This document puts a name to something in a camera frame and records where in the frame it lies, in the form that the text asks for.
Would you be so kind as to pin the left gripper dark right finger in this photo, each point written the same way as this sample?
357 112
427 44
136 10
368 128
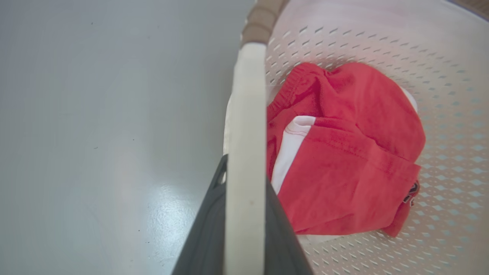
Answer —
280 244

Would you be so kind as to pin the white perforated plastic laundry basket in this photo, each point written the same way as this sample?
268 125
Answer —
439 57

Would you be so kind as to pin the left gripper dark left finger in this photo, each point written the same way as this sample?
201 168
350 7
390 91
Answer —
208 236

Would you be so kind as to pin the red garment with white stripes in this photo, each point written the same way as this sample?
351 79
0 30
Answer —
355 152

